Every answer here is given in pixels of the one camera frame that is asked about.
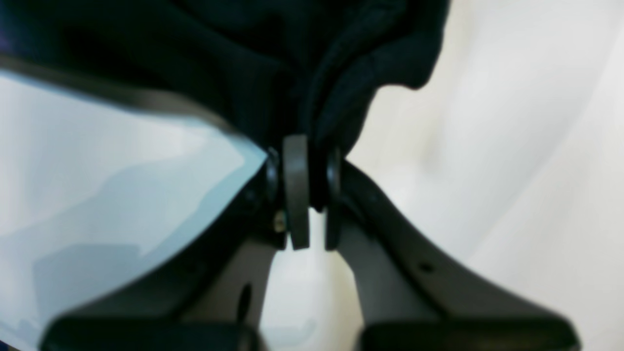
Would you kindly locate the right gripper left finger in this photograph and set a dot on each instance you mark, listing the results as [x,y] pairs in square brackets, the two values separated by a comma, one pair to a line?
[208,297]

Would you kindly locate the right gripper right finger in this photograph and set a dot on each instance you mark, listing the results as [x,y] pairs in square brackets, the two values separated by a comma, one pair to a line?
[415,297]

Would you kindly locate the black T-shirt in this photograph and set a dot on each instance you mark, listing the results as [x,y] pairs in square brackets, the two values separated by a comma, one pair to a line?
[269,67]

